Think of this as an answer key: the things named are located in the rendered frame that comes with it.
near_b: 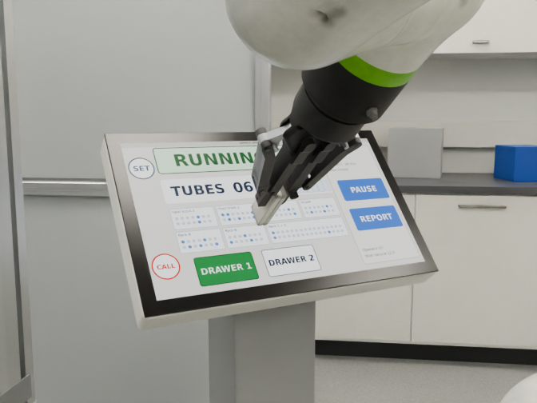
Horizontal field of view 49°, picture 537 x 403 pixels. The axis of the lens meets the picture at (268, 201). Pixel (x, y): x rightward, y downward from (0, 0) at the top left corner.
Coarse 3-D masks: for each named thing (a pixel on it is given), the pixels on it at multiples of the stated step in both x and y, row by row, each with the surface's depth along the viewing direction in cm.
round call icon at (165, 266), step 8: (152, 256) 84; (160, 256) 84; (168, 256) 85; (176, 256) 85; (152, 264) 83; (160, 264) 84; (168, 264) 84; (176, 264) 85; (152, 272) 83; (160, 272) 83; (168, 272) 84; (176, 272) 84; (160, 280) 82; (168, 280) 83
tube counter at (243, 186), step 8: (232, 176) 97; (240, 176) 98; (248, 176) 99; (232, 184) 96; (240, 184) 97; (248, 184) 98; (320, 184) 104; (328, 184) 104; (240, 192) 96; (248, 192) 97; (256, 192) 97; (304, 192) 101; (312, 192) 102; (320, 192) 103; (328, 192) 103
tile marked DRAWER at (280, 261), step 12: (264, 252) 91; (276, 252) 92; (288, 252) 93; (300, 252) 94; (312, 252) 95; (276, 264) 91; (288, 264) 92; (300, 264) 93; (312, 264) 93; (276, 276) 90
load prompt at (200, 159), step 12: (156, 156) 94; (168, 156) 95; (180, 156) 96; (192, 156) 97; (204, 156) 98; (216, 156) 98; (228, 156) 99; (240, 156) 100; (252, 156) 101; (168, 168) 93; (180, 168) 94; (192, 168) 95; (204, 168) 96; (216, 168) 97; (228, 168) 98; (240, 168) 99; (252, 168) 100
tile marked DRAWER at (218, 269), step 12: (240, 252) 90; (204, 264) 86; (216, 264) 87; (228, 264) 88; (240, 264) 89; (252, 264) 89; (204, 276) 85; (216, 276) 86; (228, 276) 87; (240, 276) 87; (252, 276) 88
